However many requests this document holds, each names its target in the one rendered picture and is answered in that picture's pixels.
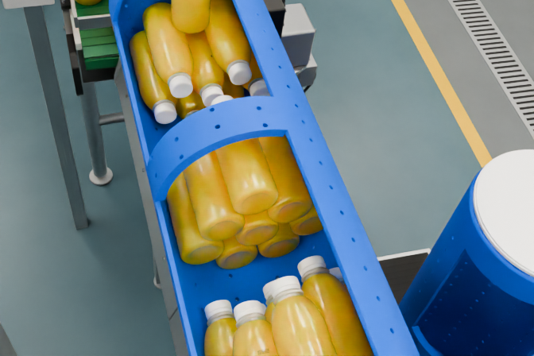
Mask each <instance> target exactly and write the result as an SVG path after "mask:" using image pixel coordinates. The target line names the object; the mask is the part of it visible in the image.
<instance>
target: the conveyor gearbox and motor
mask: <svg viewBox="0 0 534 356"><path fill-rule="evenodd" d="M285 8H286V10H287V12H286V13H285V16H284V26H283V31H282V36H281V42H282V44H283V46H284V49H285V51H286V52H287V55H288V58H289V59H290V62H291V64H292V67H293V69H294V71H295V73H296V76H297V78H298V80H299V82H300V85H301V87H304V86H306V87H305V88H304V89H303V91H304V93H305V92H306V91H307V90H308V88H309V87H310V86H311V85H313V83H314V80H315V77H316V69H317V64H316V62H315V60H314V58H313V56H312V53H311V51H312V45H313V41H314V36H315V33H316V29H314V27H313V25H312V23H311V21H310V19H309V17H308V15H307V13H306V11H305V7H304V6H303V5H302V4H301V3H297V4H290V5H285Z"/></svg>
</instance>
